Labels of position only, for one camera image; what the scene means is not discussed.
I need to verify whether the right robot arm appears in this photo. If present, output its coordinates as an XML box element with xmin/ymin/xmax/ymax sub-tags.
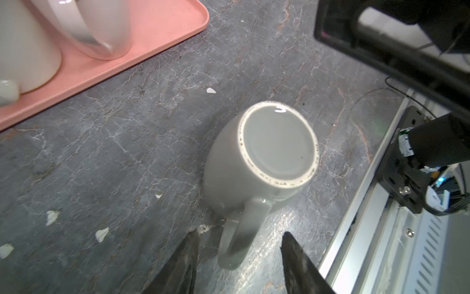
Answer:
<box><xmin>314</xmin><ymin>1</ymin><xmax>470</xmax><ymax>167</ymax></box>

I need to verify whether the light grey mug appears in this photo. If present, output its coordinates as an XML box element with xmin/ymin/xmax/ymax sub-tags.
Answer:
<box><xmin>203</xmin><ymin>100</ymin><xmax>319</xmax><ymax>270</ymax></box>

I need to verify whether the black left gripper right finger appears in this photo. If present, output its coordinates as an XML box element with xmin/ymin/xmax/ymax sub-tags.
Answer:
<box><xmin>280</xmin><ymin>232</ymin><xmax>335</xmax><ymax>294</ymax></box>

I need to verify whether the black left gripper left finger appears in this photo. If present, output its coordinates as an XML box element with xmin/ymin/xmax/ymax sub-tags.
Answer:
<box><xmin>143</xmin><ymin>230</ymin><xmax>199</xmax><ymax>294</ymax></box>

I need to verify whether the cream mug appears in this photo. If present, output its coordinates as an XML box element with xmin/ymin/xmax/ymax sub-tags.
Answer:
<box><xmin>1</xmin><ymin>1</ymin><xmax>62</xmax><ymax>107</ymax></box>

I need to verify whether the pink plastic tray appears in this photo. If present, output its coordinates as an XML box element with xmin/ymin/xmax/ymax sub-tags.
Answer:
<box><xmin>1</xmin><ymin>1</ymin><xmax>209</xmax><ymax>129</ymax></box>

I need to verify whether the pink mug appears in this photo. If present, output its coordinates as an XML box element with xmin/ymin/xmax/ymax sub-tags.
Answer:
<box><xmin>32</xmin><ymin>0</ymin><xmax>132</xmax><ymax>61</ymax></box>

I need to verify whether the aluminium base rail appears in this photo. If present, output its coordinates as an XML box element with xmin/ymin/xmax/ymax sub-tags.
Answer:
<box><xmin>319</xmin><ymin>89</ymin><xmax>470</xmax><ymax>294</ymax></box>

